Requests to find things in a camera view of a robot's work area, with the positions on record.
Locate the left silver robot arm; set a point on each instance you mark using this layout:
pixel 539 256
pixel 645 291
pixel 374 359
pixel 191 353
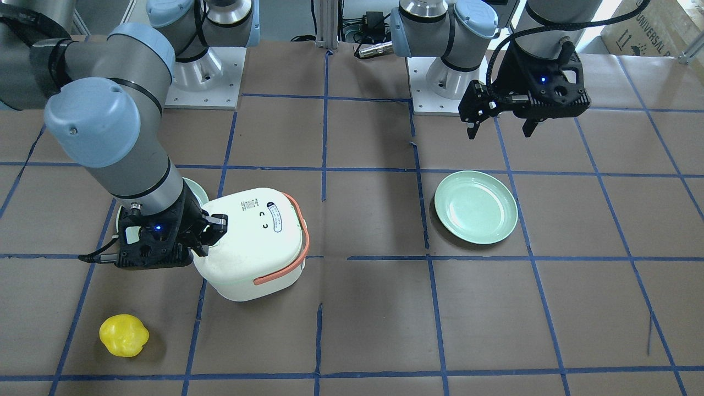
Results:
pixel 459 33

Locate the green plate near right arm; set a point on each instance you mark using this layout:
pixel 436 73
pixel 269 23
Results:
pixel 201 196

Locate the green plate near left arm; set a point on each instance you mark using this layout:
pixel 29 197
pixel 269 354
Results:
pixel 476 207

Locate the aluminium frame post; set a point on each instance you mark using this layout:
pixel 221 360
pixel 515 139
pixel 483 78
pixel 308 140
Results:
pixel 327 23

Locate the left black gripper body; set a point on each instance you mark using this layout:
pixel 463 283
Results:
pixel 515 71

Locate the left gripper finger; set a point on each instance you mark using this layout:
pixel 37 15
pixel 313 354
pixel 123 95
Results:
pixel 530 125
pixel 475 106

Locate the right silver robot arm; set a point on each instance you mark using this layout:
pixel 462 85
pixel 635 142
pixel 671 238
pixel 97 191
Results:
pixel 103 103

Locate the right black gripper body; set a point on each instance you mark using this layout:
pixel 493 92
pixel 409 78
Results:
pixel 190 219

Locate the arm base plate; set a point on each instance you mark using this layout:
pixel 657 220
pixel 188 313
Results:
pixel 436 89
pixel 210 82

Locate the cream rice cooker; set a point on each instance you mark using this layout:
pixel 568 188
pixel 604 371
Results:
pixel 264 248

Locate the yellow toy pepper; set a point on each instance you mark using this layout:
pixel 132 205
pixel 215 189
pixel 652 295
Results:
pixel 123 335

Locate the cardboard box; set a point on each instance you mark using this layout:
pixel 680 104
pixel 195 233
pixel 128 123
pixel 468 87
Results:
pixel 664 28

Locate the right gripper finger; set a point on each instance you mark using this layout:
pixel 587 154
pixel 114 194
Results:
pixel 215 220
pixel 212 234

